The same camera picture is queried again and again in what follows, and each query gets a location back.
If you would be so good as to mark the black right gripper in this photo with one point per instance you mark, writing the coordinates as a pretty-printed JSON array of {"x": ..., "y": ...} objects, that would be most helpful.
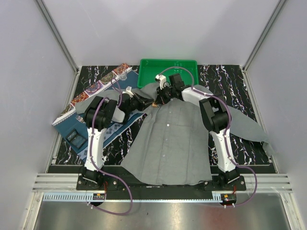
[{"x": 160, "y": 99}]

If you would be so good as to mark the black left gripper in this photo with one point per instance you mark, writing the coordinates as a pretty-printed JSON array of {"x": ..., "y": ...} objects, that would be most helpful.
[{"x": 142, "y": 101}]

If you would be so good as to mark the grey button shirt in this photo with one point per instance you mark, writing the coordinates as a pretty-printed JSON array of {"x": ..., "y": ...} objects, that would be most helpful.
[{"x": 171, "y": 146}]

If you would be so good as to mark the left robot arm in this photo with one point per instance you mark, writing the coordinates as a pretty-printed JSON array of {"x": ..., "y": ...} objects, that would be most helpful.
[{"x": 99, "y": 114}]

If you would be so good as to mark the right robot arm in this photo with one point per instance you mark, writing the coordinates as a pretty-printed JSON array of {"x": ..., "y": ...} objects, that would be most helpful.
[{"x": 215, "y": 116}]

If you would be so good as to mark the green plastic tray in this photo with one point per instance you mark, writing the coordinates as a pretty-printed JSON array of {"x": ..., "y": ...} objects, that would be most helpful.
[{"x": 149, "y": 68}]

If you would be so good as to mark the clear small glass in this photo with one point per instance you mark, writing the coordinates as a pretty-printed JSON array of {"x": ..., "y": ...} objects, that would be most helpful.
[{"x": 123, "y": 75}]

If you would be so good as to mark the blue patterned placemat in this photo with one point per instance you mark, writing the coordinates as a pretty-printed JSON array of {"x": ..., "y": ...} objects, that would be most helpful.
[{"x": 118, "y": 139}]

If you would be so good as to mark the colourful patterned table runner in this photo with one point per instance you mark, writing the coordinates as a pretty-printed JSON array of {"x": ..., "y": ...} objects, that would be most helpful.
[{"x": 93, "y": 79}]

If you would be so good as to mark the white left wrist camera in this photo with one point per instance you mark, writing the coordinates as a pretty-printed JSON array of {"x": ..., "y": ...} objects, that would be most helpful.
[{"x": 129, "y": 92}]

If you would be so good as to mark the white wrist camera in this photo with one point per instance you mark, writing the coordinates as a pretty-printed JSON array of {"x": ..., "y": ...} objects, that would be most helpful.
[
  {"x": 161, "y": 79},
  {"x": 129, "y": 92}
]

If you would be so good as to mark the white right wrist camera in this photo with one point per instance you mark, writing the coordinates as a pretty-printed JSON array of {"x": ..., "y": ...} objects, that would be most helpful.
[{"x": 161, "y": 79}]

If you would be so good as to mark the left frame post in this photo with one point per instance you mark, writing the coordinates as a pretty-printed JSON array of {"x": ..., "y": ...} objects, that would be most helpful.
[{"x": 54, "y": 30}]

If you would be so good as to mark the frame post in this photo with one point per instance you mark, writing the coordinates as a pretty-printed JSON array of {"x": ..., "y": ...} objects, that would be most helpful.
[
  {"x": 54, "y": 30},
  {"x": 267, "y": 28}
]

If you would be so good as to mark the right frame post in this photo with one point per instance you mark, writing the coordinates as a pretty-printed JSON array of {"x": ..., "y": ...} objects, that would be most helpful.
[{"x": 267, "y": 28}]

